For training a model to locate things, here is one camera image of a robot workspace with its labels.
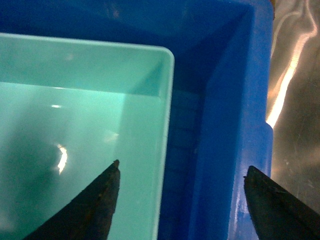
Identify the light teal plastic tray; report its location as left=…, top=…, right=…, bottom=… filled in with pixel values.
left=0, top=33, right=175, bottom=240

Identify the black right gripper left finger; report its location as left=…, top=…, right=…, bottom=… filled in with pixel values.
left=24, top=159, right=121, bottom=240

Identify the blue plastic crate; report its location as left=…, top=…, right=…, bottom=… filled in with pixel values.
left=0, top=0, right=273, bottom=240

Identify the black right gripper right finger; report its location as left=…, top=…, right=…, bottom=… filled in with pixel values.
left=244, top=165, right=320, bottom=240

